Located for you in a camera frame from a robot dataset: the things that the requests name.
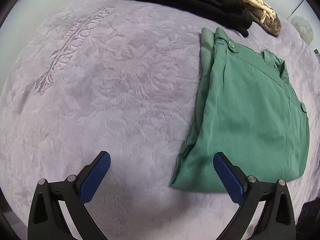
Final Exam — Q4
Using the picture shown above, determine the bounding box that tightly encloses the green work jacket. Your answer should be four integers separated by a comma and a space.
171, 28, 310, 193

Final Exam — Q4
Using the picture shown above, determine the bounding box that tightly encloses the purple embossed bed blanket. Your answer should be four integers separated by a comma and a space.
0, 0, 320, 240

